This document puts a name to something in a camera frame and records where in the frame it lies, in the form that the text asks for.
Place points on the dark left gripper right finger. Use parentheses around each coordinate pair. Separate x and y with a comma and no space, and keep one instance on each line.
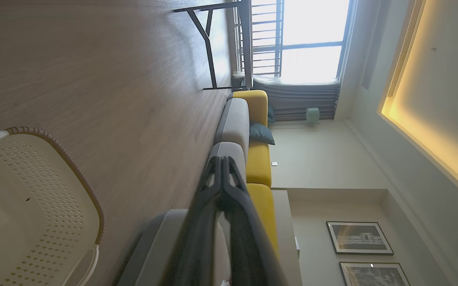
(245,234)

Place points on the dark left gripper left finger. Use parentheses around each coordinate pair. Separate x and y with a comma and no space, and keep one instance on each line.
(201,222)

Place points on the white perforated laundry basket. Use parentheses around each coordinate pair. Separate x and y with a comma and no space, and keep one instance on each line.
(34,206)

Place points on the large teal cushion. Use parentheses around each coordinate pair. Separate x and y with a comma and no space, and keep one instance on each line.
(261,133)

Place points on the grey and yellow sofa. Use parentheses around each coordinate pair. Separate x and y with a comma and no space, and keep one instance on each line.
(235,123)

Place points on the framed picture with white building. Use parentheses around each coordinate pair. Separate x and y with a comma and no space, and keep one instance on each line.
(358,237)

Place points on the small dark teal cushion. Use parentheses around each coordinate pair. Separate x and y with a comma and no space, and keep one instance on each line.
(270,114)

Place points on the framed picture with dark print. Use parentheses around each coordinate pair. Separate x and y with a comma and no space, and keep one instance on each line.
(374,275)

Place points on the pale green bin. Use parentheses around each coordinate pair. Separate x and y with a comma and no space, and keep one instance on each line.
(313,114)

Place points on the grey curtain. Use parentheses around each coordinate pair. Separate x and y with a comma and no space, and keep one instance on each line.
(300,99)

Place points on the white metal rack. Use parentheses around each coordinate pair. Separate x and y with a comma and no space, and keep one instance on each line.
(237,39)

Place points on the balcony railing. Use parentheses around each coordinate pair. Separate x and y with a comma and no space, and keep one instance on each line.
(266,35)

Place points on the ceiling air vent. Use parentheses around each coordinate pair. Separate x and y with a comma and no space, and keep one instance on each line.
(406,47)

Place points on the black frame table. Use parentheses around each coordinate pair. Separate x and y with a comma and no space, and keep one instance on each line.
(246,43)

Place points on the window with dark frame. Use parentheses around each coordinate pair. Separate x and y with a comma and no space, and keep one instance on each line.
(312,39)

